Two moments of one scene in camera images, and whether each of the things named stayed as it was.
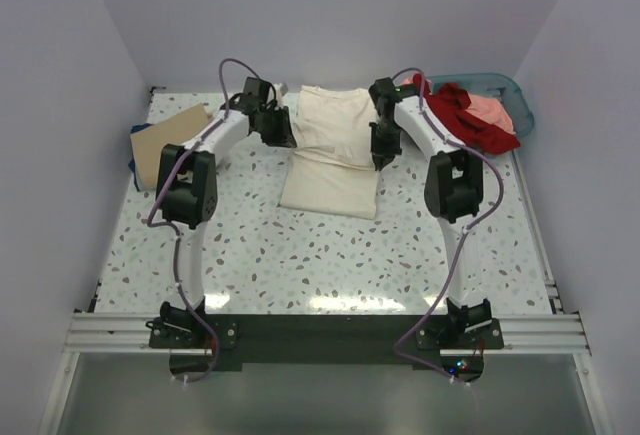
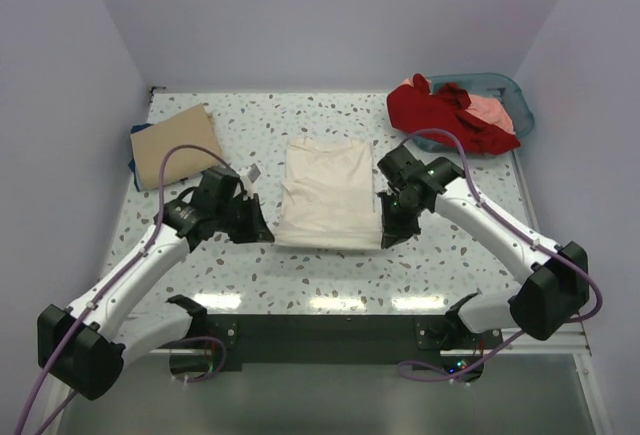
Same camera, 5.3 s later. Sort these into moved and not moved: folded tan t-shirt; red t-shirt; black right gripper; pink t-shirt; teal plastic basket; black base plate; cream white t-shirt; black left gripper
Moved: black right gripper; cream white t-shirt; black left gripper
Not moved: pink t-shirt; folded tan t-shirt; teal plastic basket; black base plate; red t-shirt
